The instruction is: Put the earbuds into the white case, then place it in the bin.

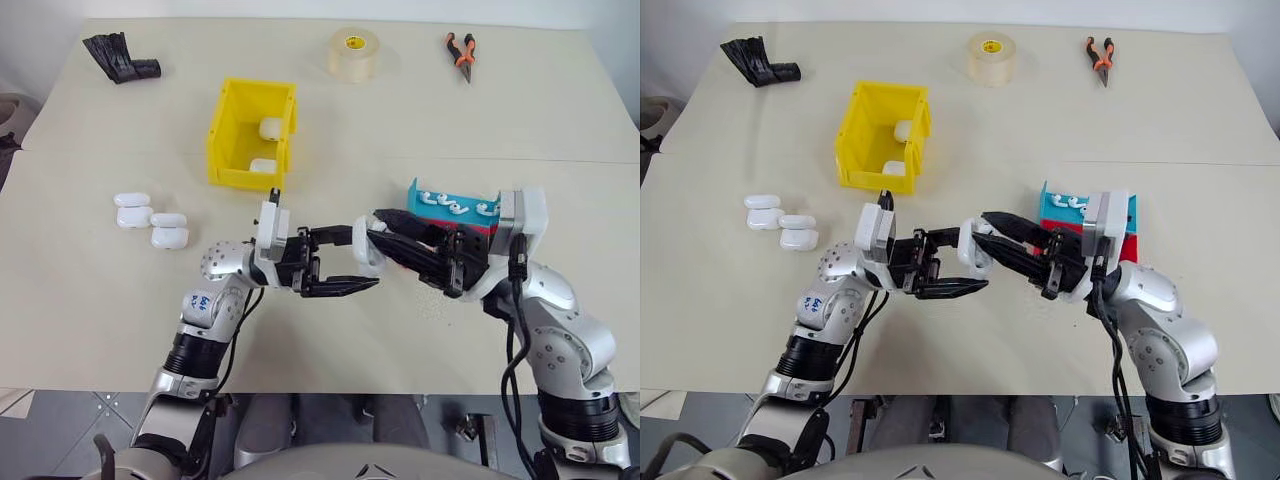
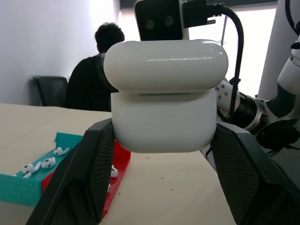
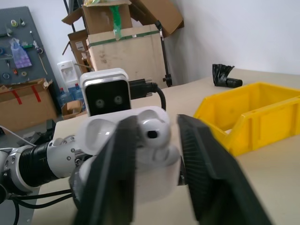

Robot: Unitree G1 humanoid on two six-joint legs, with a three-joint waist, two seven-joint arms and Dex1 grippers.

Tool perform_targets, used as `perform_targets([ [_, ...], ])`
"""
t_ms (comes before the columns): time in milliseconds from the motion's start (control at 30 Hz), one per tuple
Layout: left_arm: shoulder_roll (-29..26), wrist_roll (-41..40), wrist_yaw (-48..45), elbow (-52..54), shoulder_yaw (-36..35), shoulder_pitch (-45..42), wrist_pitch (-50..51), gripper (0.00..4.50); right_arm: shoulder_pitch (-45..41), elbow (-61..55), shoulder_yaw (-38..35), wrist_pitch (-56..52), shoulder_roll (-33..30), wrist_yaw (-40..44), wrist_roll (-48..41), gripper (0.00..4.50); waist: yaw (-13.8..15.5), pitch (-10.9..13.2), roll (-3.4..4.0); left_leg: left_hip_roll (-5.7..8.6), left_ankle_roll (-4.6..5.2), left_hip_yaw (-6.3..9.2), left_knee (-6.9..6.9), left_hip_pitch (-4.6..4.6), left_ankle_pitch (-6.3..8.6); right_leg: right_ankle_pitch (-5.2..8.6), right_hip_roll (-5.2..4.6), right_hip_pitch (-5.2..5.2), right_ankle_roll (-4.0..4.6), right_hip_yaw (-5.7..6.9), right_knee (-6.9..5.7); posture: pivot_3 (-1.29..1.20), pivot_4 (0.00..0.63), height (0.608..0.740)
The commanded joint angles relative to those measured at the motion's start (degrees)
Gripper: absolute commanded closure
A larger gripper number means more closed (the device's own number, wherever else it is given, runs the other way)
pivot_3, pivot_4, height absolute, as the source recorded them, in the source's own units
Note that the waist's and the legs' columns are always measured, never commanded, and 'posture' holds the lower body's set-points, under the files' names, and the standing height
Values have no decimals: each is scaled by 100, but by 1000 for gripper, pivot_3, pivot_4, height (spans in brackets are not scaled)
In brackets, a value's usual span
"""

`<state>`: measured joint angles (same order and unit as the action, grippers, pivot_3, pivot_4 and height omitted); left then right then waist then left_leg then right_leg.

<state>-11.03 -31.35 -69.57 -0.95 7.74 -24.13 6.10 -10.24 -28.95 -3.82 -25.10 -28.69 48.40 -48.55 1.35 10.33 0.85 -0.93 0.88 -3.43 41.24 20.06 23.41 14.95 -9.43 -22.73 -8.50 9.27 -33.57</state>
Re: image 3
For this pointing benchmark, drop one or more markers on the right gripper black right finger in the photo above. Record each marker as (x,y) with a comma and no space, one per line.
(211,168)

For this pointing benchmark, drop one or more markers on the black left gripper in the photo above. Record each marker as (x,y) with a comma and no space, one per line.
(80,185)

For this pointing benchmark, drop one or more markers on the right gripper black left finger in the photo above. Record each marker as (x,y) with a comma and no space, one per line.
(112,178)

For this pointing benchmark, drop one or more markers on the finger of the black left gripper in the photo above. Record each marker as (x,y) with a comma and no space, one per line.
(182,175)

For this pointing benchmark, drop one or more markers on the white earbud charging case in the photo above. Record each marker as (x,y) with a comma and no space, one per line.
(157,180)

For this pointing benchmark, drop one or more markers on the white earbud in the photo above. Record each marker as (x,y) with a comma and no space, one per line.
(152,131)

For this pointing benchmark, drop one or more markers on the yellow plastic bin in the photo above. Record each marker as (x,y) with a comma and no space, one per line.
(257,114)

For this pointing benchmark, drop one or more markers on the dark metal equipment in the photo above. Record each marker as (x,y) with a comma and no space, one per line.
(44,133)

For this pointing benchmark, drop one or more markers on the small open cardboard box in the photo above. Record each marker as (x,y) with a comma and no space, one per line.
(72,109)

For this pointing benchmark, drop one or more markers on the blue water bottle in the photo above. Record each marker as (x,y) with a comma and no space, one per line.
(63,97)
(76,91)

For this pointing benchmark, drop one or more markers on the black crumpled plastic object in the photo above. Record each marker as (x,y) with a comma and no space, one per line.
(223,75)

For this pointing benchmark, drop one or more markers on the cardboard box with red tape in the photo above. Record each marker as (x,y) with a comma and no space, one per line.
(25,105)

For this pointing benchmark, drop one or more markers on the white water dispenser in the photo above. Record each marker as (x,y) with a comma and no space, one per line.
(66,75)

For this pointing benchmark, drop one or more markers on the black metal stand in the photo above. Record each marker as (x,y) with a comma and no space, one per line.
(165,61)

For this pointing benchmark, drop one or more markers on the large pale taped box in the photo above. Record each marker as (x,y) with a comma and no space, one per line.
(126,56)

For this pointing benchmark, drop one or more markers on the grey tool pegboard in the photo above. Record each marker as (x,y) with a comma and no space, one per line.
(39,68)

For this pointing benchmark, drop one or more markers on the brown cardboard box with label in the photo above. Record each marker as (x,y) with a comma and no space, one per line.
(78,47)

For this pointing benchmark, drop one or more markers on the purple plastic bag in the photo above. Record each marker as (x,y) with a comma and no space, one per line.
(21,56)

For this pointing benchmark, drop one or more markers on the green plastic strip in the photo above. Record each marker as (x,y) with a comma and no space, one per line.
(117,21)

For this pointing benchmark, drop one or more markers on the open brown cardboard box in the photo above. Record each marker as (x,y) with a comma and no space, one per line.
(105,16)

